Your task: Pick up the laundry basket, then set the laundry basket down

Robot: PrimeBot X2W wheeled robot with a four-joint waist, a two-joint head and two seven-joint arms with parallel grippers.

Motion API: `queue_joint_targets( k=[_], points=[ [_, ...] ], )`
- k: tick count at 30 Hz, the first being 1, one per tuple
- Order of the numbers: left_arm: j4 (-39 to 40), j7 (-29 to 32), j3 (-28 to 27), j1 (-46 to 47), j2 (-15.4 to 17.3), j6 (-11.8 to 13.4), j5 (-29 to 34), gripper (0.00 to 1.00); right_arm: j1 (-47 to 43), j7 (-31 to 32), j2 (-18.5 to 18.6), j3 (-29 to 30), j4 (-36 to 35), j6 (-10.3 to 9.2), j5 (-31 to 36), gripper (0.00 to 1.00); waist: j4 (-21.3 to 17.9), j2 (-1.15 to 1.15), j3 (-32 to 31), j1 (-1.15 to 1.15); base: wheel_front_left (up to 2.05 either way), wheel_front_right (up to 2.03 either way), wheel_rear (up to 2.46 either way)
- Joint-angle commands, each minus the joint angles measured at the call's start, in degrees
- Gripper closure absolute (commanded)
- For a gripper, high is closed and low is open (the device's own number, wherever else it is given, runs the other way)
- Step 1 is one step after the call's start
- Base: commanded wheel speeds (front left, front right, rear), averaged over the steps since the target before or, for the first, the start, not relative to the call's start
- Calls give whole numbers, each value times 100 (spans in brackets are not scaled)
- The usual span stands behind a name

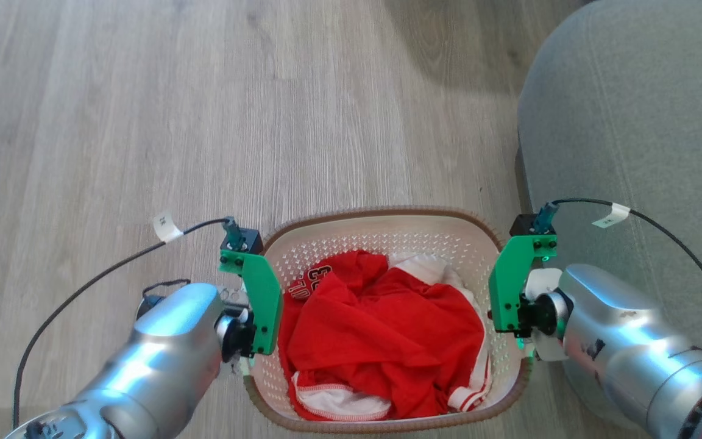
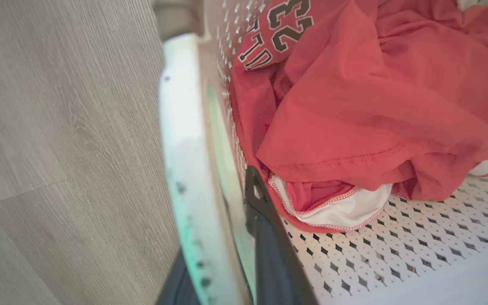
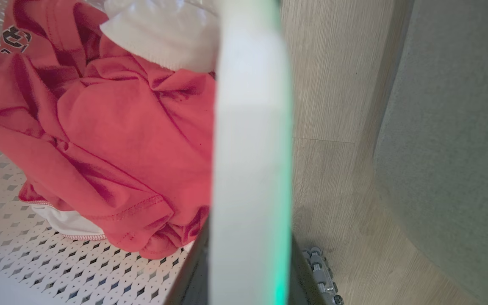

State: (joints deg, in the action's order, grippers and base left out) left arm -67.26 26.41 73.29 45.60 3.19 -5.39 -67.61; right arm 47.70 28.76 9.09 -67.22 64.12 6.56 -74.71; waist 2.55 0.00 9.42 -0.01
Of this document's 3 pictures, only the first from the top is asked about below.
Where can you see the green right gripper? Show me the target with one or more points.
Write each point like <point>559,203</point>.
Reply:
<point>506,286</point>

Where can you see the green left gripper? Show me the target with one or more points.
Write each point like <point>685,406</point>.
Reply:
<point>264,299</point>

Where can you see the white perforated laundry basket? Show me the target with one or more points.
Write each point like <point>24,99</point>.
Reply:
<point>381,230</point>

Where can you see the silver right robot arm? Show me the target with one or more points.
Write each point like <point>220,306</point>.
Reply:
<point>625,341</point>

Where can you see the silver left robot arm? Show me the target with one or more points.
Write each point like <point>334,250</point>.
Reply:
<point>156,360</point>

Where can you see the red jersey garment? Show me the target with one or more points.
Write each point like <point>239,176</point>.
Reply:
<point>381,329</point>

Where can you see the grey fabric sofa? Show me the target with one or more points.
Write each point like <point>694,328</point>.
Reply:
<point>637,122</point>

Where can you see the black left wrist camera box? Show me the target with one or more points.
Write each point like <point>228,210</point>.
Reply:
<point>246,239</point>

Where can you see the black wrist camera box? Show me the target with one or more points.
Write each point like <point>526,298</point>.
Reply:
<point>524,224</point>
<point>246,239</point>

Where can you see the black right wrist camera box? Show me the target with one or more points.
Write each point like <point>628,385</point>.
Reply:
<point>524,224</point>

